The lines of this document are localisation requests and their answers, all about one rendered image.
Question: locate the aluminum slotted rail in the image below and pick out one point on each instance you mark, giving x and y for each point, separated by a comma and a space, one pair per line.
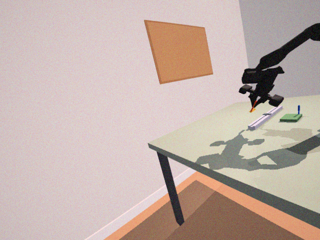
265, 117

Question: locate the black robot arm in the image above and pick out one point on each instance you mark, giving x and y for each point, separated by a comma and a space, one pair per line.
268, 76

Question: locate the light green tray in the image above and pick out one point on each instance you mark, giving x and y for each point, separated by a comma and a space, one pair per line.
290, 117

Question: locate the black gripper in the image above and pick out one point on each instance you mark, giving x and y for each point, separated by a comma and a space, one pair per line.
261, 90

